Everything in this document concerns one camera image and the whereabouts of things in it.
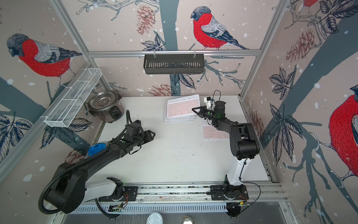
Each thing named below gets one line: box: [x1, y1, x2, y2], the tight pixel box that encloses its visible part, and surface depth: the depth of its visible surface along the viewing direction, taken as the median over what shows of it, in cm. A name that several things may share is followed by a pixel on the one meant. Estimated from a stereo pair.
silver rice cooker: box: [85, 90, 124, 123], surface depth 100 cm
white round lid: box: [145, 212, 164, 224], surface depth 63 cm
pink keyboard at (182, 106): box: [166, 94, 200, 119], surface depth 97 cm
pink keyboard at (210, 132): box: [202, 124, 230, 140], surface depth 98 cm
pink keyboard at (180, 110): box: [163, 98, 200, 123], surface depth 97 cm
